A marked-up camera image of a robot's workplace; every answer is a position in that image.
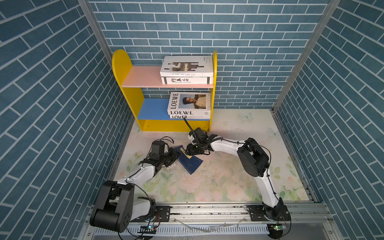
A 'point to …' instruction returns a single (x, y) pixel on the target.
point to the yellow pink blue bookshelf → (152, 114)
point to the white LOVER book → (191, 116)
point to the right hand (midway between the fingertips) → (186, 151)
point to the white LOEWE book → (189, 103)
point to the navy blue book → (191, 162)
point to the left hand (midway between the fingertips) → (181, 153)
